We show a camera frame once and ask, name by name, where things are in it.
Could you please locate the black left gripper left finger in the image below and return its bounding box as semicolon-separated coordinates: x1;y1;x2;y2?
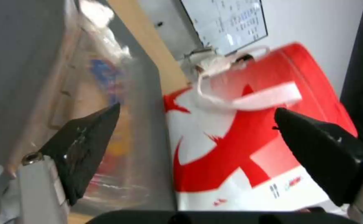
0;102;121;224

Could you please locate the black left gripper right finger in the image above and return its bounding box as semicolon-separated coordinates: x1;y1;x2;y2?
272;107;363;224

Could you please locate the clear plastic wrapper trash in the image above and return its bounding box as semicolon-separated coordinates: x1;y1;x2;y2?
7;0;166;206

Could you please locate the red and white takeout bag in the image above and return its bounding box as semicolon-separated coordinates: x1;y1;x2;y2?
163;42;360;212

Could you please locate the computer monitor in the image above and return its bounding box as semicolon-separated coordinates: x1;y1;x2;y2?
179;0;268;54

